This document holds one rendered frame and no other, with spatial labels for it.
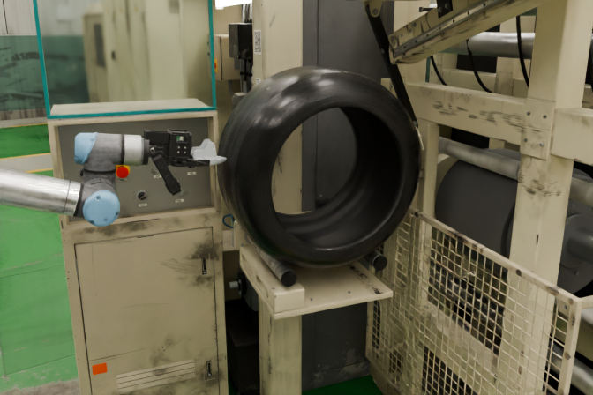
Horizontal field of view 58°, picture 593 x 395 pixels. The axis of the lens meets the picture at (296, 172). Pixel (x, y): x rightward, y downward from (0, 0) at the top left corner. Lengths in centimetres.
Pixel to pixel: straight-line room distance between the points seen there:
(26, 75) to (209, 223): 867
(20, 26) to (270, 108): 933
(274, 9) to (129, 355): 135
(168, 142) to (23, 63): 917
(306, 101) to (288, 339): 99
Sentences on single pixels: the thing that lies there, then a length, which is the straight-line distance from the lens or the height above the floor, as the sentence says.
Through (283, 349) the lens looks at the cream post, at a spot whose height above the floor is 43.
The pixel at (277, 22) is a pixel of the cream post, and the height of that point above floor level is 157.
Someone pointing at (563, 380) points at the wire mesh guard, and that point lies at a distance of 141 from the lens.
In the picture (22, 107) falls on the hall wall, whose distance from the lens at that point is 1055.
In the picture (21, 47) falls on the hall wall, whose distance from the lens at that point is 1047.
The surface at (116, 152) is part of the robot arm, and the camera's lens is 135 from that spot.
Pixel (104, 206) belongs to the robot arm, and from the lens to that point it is 123.
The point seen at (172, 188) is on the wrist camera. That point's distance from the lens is 140.
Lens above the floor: 156
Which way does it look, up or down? 15 degrees down
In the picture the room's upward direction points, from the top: straight up
